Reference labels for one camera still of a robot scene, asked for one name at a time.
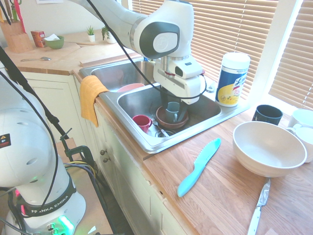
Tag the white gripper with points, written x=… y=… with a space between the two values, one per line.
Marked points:
x=188 y=89

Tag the teal plastic serrated knife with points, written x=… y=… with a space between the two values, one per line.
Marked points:
x=199 y=161

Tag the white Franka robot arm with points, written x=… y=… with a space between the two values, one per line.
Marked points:
x=166 y=24

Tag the stainless steel double sink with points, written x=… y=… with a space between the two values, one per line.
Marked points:
x=137 y=102

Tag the white sink sprayer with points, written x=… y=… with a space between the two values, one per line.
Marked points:
x=211 y=88

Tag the wooden knife block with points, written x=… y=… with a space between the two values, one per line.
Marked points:
x=17 y=39

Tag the grey mug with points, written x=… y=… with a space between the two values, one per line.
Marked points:
x=172 y=109

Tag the brown bowl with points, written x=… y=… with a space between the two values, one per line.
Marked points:
x=171 y=124

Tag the silver cutlery piece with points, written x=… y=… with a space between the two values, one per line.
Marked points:
x=159 y=127

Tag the red mug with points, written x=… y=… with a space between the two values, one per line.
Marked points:
x=141 y=122

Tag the pink plastic bowl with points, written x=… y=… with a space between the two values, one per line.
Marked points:
x=129 y=87

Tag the disinfecting wipes canister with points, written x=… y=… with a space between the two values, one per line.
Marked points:
x=232 y=80

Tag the yellow dish cloth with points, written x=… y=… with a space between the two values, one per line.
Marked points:
x=90 y=98

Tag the round cabinet knob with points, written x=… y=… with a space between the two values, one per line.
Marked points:
x=105 y=160
x=102 y=152

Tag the tan window blind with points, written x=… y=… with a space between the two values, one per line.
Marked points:
x=298 y=61
x=220 y=27

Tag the trailing plant white pot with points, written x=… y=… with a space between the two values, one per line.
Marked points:
x=110 y=38

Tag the cream kitchen cabinet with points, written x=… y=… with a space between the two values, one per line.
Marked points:
x=127 y=186

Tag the black mug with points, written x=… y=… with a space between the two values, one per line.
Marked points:
x=267 y=116

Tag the dark green clamp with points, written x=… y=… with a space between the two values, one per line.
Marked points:
x=83 y=150

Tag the large cream bowl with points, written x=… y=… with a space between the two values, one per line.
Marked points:
x=266 y=151

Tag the small plant white pot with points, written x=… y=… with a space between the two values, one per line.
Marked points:
x=91 y=36

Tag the wooden cutting board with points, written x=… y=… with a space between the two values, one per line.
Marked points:
x=85 y=43

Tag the white mug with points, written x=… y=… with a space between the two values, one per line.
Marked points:
x=305 y=139
x=303 y=117

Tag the green bowl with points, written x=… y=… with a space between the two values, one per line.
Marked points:
x=55 y=44

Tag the metal spoon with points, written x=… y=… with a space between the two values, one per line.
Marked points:
x=45 y=58

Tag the white crumpled paper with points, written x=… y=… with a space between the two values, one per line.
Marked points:
x=51 y=38

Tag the black stand pole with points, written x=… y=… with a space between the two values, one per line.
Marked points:
x=29 y=88

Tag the orange cardboard box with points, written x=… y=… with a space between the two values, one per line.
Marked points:
x=37 y=39

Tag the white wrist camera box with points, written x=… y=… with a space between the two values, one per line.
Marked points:
x=189 y=69

